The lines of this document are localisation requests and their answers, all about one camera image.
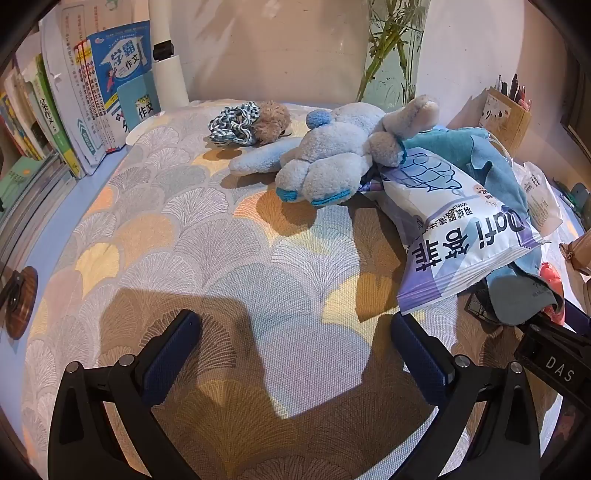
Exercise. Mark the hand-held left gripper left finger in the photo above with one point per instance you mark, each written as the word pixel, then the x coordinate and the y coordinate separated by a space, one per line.
pixel 171 360

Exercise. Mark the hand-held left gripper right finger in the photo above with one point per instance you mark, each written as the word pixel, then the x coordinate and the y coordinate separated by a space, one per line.
pixel 422 364

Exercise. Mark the pink packet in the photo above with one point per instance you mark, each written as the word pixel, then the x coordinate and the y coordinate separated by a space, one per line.
pixel 551 277

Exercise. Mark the blue-grey cloth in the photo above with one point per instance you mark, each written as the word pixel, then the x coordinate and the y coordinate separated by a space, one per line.
pixel 494 170

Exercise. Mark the plaid bow hair clip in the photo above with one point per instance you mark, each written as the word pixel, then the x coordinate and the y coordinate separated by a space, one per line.
pixel 231 124

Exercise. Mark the fan-patterned table mat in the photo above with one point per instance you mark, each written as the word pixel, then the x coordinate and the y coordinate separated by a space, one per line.
pixel 207 258

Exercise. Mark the white and purple snack bag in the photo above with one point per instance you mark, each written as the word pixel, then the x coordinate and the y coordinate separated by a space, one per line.
pixel 452 240

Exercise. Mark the round brown wooden disc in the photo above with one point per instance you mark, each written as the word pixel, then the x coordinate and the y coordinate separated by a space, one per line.
pixel 23 304

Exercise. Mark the white plastic packet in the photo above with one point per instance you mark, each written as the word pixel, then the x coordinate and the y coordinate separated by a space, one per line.
pixel 540 198

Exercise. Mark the green-capped pen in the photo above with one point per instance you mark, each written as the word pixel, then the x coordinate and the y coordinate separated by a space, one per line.
pixel 565 196

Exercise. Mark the blue plush toy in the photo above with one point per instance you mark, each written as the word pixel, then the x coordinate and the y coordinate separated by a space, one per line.
pixel 323 157

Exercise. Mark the black television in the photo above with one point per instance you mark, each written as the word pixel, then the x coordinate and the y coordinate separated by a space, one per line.
pixel 575 120

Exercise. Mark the brown pen holder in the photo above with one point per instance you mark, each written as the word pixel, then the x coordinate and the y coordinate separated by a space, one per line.
pixel 505 120

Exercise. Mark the brown fuzzy plush item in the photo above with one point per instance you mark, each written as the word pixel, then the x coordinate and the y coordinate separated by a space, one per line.
pixel 272 120

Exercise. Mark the bunch of pens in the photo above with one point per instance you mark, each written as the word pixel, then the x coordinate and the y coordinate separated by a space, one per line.
pixel 515 92

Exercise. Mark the white desk lamp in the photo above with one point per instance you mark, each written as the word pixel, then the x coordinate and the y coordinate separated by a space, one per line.
pixel 166 83

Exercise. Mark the row of books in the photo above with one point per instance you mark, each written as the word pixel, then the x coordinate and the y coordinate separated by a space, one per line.
pixel 78 92

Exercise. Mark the glass vase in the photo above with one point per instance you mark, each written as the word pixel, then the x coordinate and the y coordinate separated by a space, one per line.
pixel 392 69

